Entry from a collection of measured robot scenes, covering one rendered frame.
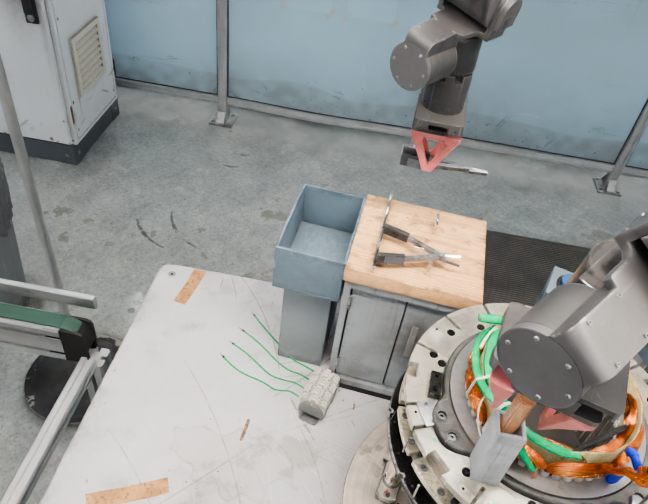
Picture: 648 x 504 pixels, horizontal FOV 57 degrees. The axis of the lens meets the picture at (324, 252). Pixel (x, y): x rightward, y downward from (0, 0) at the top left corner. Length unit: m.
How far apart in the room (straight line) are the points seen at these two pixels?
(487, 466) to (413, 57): 0.45
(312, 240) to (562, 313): 0.68
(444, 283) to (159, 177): 2.09
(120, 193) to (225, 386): 1.78
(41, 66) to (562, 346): 2.52
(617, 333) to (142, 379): 0.84
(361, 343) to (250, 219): 1.65
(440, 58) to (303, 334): 0.53
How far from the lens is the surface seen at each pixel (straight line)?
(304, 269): 0.89
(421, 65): 0.73
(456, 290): 0.87
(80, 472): 1.01
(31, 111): 2.87
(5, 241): 2.07
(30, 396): 2.07
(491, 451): 0.62
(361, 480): 0.97
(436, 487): 0.69
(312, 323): 1.01
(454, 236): 0.96
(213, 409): 1.04
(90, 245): 2.51
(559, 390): 0.39
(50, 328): 1.22
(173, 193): 2.72
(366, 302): 0.91
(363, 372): 1.04
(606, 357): 0.37
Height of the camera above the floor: 1.66
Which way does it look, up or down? 42 degrees down
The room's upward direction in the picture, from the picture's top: 9 degrees clockwise
